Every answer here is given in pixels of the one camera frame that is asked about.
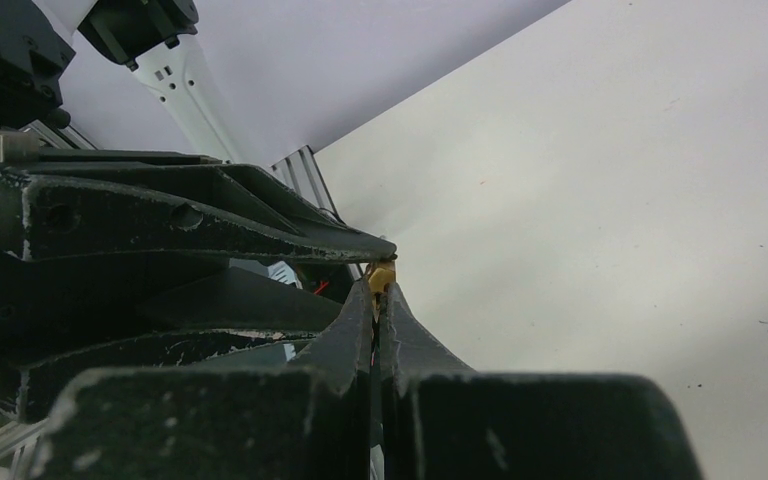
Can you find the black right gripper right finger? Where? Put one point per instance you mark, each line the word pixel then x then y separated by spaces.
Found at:
pixel 445 420

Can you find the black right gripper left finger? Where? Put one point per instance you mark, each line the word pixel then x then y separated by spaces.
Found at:
pixel 307 420

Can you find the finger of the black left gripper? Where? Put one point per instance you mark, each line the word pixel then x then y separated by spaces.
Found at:
pixel 231 311
pixel 54 211

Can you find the small brass padlock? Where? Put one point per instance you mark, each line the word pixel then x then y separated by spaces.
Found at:
pixel 379 275

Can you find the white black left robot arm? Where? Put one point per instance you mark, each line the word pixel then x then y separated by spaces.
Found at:
pixel 118 81

